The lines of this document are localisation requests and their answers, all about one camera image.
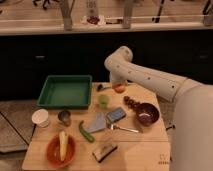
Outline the green chili pepper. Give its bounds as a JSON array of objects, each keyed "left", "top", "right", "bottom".
[{"left": 78, "top": 121, "right": 95, "bottom": 143}]

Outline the metal fork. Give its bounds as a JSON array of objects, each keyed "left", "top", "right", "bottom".
[{"left": 110, "top": 124, "right": 139, "bottom": 133}]

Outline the yellow corn cob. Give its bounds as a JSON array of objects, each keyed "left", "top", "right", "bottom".
[{"left": 59, "top": 131, "right": 68, "bottom": 161}]

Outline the orange bowl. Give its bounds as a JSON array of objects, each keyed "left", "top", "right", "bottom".
[{"left": 45, "top": 135, "right": 76, "bottom": 169}]

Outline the black wooden eraser block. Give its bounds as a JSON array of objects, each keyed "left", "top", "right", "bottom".
[{"left": 92, "top": 140, "right": 118, "bottom": 163}]

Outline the dark purple bowl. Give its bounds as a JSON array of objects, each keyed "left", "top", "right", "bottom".
[{"left": 136, "top": 103, "right": 160, "bottom": 127}]

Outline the red orange apple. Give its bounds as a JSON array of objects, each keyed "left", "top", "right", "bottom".
[{"left": 113, "top": 84, "right": 125, "bottom": 93}]

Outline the small metal cup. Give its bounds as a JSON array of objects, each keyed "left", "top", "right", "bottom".
[{"left": 58, "top": 110, "right": 71, "bottom": 126}]

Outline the bunch of dark grapes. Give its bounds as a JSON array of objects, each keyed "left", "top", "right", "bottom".
[{"left": 123, "top": 96, "right": 140, "bottom": 109}]

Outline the green plastic cup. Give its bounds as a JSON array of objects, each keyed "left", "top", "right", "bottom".
[{"left": 98, "top": 94, "right": 109, "bottom": 108}]

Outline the wooden handled brush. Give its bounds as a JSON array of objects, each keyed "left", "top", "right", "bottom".
[{"left": 96, "top": 84, "right": 111, "bottom": 92}]

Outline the grey cloth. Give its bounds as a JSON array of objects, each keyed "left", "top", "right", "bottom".
[{"left": 84, "top": 112, "right": 106, "bottom": 133}]

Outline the wooden board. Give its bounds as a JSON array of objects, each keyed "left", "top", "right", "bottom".
[{"left": 22, "top": 83, "right": 170, "bottom": 171}]

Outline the green plastic tray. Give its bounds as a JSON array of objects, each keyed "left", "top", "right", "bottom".
[{"left": 37, "top": 75, "right": 92, "bottom": 109}]

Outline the white paper cup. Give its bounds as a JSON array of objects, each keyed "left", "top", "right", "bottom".
[{"left": 31, "top": 109, "right": 50, "bottom": 128}]

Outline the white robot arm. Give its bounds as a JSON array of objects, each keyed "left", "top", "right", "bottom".
[{"left": 104, "top": 46, "right": 213, "bottom": 171}]

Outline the blue sponge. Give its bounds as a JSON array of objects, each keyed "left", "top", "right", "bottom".
[{"left": 106, "top": 107, "right": 126, "bottom": 123}]

